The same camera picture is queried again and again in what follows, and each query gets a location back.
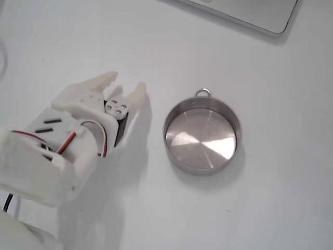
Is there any metal keychain clasp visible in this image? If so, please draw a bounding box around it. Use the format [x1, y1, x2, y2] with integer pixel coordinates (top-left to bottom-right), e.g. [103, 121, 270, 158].
[195, 86, 212, 98]

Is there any silver laptop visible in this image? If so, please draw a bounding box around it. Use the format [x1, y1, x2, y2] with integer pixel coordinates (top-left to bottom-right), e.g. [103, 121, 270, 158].
[166, 0, 300, 38]

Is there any metal bowl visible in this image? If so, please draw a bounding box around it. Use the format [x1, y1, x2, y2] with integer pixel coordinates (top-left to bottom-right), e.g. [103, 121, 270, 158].
[162, 95, 243, 177]

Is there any black power cable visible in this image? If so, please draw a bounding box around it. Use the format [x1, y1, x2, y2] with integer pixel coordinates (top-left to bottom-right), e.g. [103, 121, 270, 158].
[2, 193, 14, 212]

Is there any red white black servo wire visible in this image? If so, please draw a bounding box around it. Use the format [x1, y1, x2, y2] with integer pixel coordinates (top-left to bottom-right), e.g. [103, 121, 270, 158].
[10, 124, 109, 158]

